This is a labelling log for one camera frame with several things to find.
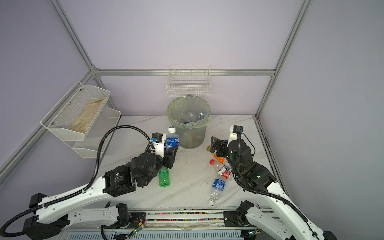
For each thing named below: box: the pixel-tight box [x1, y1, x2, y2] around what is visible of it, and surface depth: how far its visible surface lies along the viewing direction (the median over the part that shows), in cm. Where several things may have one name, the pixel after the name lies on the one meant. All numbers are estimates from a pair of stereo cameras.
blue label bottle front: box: [208, 178, 226, 206], surface depth 81 cm
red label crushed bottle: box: [209, 159, 233, 181], surface depth 90 cm
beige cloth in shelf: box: [70, 97, 106, 134], surface depth 81 cm
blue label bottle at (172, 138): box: [165, 126, 180, 150], surface depth 61 cm
